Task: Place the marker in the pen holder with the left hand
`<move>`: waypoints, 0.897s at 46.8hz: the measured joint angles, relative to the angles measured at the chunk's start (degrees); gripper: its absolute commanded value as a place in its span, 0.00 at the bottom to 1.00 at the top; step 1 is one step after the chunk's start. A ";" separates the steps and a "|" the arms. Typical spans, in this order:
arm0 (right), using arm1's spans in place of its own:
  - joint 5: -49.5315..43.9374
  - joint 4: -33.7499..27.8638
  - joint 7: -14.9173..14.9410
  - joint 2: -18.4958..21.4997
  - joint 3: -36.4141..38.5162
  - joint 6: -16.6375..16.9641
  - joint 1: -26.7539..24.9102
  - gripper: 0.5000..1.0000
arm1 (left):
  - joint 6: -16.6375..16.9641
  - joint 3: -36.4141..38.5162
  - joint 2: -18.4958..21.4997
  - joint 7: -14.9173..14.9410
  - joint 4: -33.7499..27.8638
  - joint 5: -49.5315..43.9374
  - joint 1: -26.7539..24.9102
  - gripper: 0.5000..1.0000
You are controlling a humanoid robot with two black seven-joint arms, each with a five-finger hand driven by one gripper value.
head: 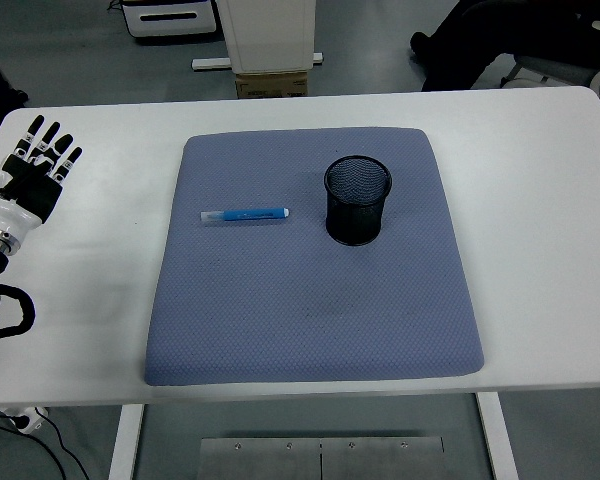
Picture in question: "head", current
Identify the white table leg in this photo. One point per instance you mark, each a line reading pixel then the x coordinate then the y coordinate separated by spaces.
pixel 497 440
pixel 125 445

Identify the brown cardboard box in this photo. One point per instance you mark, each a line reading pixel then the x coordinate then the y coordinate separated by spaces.
pixel 270 85

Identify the white stand base bar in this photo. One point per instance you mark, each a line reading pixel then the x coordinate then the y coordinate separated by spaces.
pixel 210 63

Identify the white upright panel stand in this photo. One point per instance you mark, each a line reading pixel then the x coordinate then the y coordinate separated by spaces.
pixel 270 35

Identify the blue marker pen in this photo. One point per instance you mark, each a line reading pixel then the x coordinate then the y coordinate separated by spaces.
pixel 255 214

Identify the white appliance with black slot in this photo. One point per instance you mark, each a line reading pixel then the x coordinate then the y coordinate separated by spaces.
pixel 170 25

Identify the white power strip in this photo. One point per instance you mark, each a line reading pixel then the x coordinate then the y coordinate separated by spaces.
pixel 27 422

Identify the blue textured mat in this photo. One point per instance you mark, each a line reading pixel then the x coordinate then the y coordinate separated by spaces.
pixel 280 300

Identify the person seated in dark trousers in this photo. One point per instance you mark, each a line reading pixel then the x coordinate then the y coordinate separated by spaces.
pixel 460 45

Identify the black mesh pen holder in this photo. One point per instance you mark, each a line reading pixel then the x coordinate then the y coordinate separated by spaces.
pixel 355 225

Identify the white grey chair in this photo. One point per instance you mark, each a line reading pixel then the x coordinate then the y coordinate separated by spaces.
pixel 555 70

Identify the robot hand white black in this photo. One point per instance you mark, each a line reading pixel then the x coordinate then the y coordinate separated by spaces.
pixel 17 210

